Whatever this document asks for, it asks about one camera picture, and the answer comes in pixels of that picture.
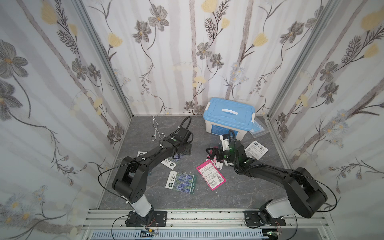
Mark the pink back seed packet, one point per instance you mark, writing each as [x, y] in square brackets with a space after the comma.
[211, 175]

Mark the lavender seed packet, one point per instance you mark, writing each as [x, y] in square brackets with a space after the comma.
[176, 158]
[180, 182]

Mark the white cosmos seed packet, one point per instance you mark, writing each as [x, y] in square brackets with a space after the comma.
[255, 150]

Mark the white slotted cable duct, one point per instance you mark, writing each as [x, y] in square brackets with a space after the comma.
[202, 234]

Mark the blue lid storage box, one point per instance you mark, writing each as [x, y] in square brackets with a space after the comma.
[222, 115]

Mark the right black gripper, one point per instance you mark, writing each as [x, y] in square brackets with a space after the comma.
[218, 154]

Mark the hollyhock pink flower packet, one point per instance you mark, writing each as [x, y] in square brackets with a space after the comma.
[211, 155]

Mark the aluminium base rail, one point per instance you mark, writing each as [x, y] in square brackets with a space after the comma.
[286, 228]

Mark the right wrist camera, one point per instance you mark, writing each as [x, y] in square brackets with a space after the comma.
[226, 142]

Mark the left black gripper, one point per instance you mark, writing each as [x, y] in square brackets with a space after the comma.
[182, 148]

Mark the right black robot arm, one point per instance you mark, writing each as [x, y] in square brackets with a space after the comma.
[304, 196]

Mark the metal scissor tongs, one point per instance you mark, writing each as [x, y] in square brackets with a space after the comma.
[156, 134]

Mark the clear bag of masks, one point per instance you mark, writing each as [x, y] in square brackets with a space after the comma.
[258, 129]

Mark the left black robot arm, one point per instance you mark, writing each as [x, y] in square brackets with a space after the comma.
[130, 181]

